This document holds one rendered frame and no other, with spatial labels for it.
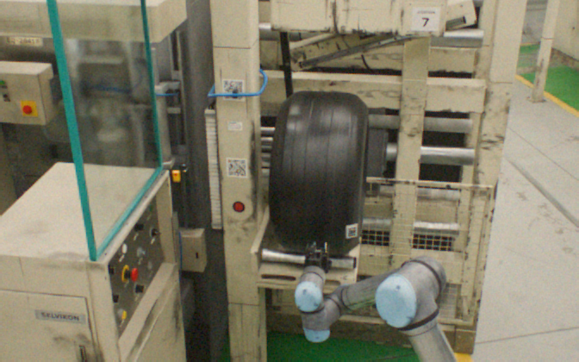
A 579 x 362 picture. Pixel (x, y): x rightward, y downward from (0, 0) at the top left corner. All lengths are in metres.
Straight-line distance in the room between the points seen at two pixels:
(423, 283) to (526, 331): 2.02
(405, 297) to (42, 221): 1.07
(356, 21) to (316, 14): 0.14
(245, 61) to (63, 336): 1.00
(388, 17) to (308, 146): 0.55
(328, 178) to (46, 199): 0.88
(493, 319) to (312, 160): 1.87
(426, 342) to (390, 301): 0.14
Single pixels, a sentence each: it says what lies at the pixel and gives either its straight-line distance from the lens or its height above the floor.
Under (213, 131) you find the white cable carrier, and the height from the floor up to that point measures 1.35.
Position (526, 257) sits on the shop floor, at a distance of 4.31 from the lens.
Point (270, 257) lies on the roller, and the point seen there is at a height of 0.91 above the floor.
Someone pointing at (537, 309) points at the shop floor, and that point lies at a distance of 3.92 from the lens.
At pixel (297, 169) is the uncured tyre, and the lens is 2.18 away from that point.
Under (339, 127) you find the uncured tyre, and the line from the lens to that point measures 2.21.
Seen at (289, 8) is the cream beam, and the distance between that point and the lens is 2.45.
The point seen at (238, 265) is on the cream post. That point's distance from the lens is 2.63.
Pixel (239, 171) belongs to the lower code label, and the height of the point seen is 1.20.
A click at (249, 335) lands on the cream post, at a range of 2.83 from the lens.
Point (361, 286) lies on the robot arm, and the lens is 2.05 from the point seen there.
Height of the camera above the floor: 2.31
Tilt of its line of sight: 27 degrees down
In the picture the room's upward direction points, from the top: 1 degrees counter-clockwise
